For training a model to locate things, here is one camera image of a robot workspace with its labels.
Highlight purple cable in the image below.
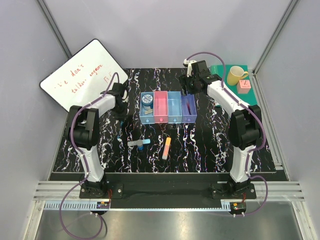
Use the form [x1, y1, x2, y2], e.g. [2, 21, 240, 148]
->
[186, 51, 270, 217]
[59, 72, 120, 238]

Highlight grey marker with blue cap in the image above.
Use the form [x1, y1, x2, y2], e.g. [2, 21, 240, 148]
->
[127, 139, 151, 147]

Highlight white dry-erase board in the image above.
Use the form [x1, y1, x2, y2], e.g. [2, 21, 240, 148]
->
[39, 39, 129, 112]

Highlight blue pen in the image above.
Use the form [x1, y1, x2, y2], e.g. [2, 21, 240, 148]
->
[117, 121, 124, 142]

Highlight black marble pattern mat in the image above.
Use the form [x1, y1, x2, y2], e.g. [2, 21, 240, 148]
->
[48, 67, 277, 174]

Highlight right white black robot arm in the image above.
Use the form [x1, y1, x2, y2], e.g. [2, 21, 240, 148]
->
[179, 59, 266, 199]

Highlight pink bin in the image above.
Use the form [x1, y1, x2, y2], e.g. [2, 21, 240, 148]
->
[153, 91, 169, 124]

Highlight sky blue bin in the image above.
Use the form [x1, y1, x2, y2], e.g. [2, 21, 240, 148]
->
[167, 91, 183, 124]

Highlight green book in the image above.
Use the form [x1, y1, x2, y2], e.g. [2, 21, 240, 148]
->
[210, 64, 258, 105]

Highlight orange pink highlighter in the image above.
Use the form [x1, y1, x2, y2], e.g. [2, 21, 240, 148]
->
[162, 137, 171, 160]

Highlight pink cube box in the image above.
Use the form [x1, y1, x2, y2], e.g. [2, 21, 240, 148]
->
[236, 79, 252, 94]

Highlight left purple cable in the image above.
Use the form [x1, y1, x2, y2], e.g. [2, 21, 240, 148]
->
[59, 72, 120, 238]

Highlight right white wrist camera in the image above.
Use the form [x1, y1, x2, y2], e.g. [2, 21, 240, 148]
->
[183, 59, 197, 78]

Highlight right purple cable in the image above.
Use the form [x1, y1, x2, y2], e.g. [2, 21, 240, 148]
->
[186, 51, 270, 217]

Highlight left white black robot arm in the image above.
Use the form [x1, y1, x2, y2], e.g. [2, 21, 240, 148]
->
[64, 81, 129, 198]

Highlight yellow mug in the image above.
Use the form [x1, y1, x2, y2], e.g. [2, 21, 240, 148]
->
[227, 65, 249, 86]

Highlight light blue bin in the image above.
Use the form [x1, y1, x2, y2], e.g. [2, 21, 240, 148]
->
[139, 92, 155, 125]

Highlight red pen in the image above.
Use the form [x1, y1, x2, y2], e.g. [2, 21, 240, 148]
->
[186, 100, 192, 115]

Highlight small white eraser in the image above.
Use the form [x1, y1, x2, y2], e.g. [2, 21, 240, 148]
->
[144, 108, 153, 115]

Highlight blue ink bottle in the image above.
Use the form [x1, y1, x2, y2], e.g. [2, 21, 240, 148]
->
[141, 93, 154, 111]

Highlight purple bin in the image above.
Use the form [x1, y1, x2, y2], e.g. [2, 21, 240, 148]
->
[181, 94, 197, 124]

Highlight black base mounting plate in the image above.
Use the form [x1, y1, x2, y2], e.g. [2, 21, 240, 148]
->
[79, 173, 257, 200]

